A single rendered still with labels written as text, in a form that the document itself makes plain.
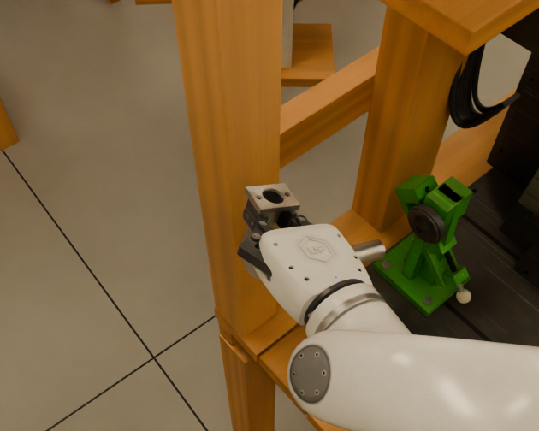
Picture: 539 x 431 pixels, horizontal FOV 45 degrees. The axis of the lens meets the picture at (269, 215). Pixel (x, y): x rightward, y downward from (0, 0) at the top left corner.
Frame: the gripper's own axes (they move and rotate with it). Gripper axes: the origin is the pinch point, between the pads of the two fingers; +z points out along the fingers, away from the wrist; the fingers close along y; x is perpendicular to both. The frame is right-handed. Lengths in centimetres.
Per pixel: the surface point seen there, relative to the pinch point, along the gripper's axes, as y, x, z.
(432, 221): -41.5, 13.4, 9.2
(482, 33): -28.1, -21.5, 5.7
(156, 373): -35, 130, 74
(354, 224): -51, 35, 34
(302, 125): -22.8, 5.3, 27.7
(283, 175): -104, 94, 129
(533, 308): -70, 31, -1
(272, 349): -24, 49, 16
